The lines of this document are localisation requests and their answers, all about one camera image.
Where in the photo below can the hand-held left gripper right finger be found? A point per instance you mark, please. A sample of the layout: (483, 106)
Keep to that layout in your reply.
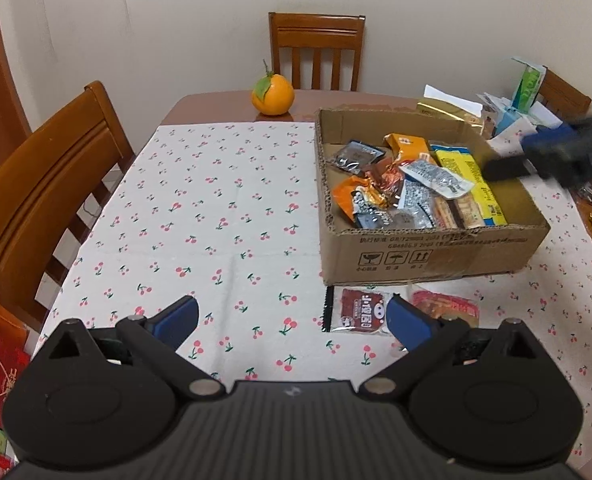
(408, 322)

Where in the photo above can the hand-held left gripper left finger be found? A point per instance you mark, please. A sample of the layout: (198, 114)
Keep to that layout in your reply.
(176, 317)

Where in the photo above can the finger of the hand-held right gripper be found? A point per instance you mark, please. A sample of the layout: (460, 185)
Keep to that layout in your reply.
(508, 167)
(550, 139)

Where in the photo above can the pink-red snack packet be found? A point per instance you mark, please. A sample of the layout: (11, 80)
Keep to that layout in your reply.
(450, 305)

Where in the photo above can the red packet with black edge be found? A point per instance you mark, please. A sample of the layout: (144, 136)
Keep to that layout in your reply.
(358, 307)

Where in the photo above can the long clear cracker packet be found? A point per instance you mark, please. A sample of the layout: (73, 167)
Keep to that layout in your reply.
(458, 212)

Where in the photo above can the cardboard box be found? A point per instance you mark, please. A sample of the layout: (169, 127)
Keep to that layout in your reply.
(425, 255)

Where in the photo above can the blue and white snack packet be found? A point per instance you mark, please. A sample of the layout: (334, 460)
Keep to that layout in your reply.
(435, 177)

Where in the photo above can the small white and red packet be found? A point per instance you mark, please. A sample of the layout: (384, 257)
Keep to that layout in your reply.
(415, 200)

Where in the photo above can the orange snack packet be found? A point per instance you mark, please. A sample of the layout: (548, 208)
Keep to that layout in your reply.
(408, 145)

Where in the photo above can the blue and silver snack packet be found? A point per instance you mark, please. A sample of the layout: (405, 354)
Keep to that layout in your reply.
(355, 156)

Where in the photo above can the wooden chair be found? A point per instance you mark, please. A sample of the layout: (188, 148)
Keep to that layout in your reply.
(316, 27)
(41, 185)
(565, 95)

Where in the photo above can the yellow snack packet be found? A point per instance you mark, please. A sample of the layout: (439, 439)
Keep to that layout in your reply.
(470, 195)

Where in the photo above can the light blue box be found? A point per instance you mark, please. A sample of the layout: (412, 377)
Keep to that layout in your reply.
(508, 120)

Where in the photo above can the green and white carton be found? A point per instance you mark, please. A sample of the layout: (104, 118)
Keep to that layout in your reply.
(528, 85)

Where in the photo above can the white paper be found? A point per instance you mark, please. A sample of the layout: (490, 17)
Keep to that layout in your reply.
(445, 95)

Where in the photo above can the cherry print tablecloth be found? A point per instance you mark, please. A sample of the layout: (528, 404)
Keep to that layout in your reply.
(201, 200)

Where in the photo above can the brown foil snack packet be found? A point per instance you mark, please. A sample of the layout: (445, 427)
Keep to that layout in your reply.
(383, 180)

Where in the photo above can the orange packet with black lettering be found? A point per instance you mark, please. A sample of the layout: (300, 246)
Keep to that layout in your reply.
(346, 195)

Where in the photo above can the orange fruit with leaves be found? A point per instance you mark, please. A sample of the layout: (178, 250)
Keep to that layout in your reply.
(276, 95)

